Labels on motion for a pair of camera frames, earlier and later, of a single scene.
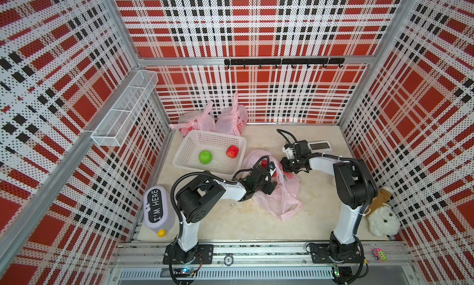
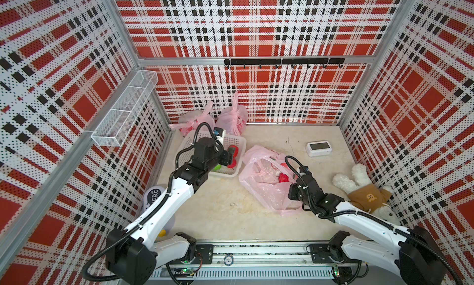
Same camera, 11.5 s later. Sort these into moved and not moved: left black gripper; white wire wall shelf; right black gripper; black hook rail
Moved: right black gripper; left black gripper
Not moved: black hook rail; white wire wall shelf
